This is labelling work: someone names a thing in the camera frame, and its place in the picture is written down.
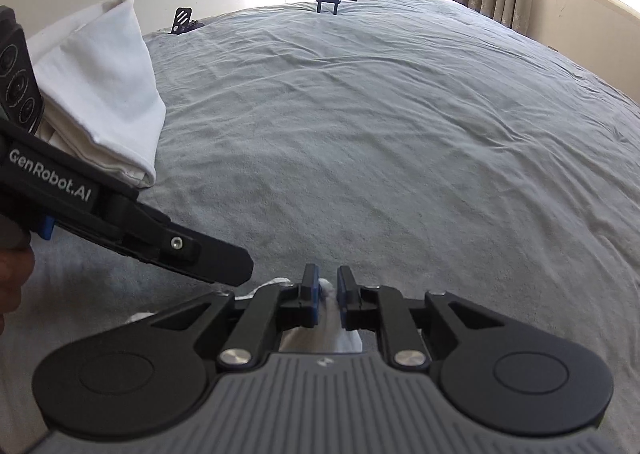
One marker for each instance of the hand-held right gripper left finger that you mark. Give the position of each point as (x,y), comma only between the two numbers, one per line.
(315,299)

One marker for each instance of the black striped phone stand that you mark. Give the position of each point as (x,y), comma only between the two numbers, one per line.
(181,19)

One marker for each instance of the person's left hand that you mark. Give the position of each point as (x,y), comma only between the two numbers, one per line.
(12,284)

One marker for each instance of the white garment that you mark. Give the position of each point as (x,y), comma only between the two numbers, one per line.
(110,84)

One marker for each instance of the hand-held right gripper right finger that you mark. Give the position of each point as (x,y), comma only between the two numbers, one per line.
(345,299)

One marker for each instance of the white pants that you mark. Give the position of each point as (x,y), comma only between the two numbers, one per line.
(325,339)

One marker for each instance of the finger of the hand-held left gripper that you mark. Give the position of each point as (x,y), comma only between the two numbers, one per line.
(220,259)

